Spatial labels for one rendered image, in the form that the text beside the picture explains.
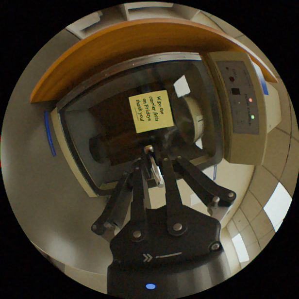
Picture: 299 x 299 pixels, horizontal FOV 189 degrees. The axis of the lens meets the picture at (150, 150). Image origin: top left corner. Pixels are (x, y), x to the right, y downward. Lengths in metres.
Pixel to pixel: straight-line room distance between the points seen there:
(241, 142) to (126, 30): 0.36
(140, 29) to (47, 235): 0.46
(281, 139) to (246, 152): 1.23
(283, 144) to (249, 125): 1.26
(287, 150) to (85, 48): 1.65
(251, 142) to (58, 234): 0.54
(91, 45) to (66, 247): 0.45
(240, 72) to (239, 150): 0.21
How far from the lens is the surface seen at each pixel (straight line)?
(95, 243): 0.40
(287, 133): 1.46
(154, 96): 0.21
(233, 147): 0.31
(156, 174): 0.19
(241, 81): 0.29
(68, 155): 0.33
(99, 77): 0.25
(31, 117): 0.33
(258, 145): 0.32
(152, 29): 0.25
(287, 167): 1.59
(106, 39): 0.24
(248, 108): 0.29
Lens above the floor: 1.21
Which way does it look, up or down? 4 degrees down
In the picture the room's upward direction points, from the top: 73 degrees clockwise
